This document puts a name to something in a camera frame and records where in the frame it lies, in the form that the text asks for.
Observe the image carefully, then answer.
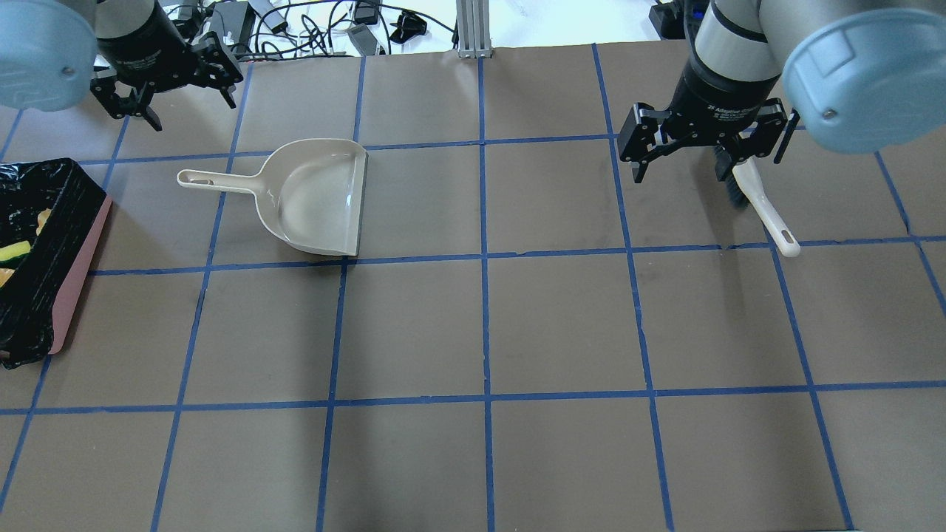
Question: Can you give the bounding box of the black power brick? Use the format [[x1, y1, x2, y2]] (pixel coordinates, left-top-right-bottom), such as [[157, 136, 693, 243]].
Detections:
[[197, 1, 256, 58]]

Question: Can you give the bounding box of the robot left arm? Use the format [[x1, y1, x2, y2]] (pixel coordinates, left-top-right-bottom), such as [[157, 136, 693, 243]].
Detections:
[[1, 1, 244, 131]]

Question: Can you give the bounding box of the beige plastic dustpan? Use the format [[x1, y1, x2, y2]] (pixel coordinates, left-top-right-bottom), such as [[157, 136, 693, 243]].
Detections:
[[177, 138, 368, 257]]

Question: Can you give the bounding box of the yellow potato-like lump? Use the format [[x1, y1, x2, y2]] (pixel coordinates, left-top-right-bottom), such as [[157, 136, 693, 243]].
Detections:
[[0, 268, 15, 287]]

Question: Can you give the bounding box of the pale curved melon rind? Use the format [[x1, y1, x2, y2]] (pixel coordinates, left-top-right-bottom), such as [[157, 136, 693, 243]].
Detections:
[[35, 208, 52, 236]]

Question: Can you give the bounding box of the beige hand brush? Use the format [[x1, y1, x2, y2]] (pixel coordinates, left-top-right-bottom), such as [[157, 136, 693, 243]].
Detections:
[[714, 146, 801, 257]]

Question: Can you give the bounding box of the pink bin with black bag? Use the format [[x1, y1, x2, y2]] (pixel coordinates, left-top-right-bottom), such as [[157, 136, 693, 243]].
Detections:
[[1, 158, 112, 369]]

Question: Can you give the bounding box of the aluminium frame post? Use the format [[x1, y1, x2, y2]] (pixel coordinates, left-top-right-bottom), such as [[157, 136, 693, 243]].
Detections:
[[456, 0, 494, 58]]

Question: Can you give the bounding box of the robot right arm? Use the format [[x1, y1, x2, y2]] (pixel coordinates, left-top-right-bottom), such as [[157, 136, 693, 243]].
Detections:
[[617, 1, 945, 182]]

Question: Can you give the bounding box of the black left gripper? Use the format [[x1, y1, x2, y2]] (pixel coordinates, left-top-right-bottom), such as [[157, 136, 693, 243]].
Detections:
[[90, 7, 244, 132]]

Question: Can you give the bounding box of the green yellow sponge piece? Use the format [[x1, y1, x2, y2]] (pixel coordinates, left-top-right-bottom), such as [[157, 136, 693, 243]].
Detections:
[[0, 240, 33, 268]]

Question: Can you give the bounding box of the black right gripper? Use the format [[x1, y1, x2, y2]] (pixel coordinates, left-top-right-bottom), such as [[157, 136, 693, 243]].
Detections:
[[618, 56, 801, 184]]

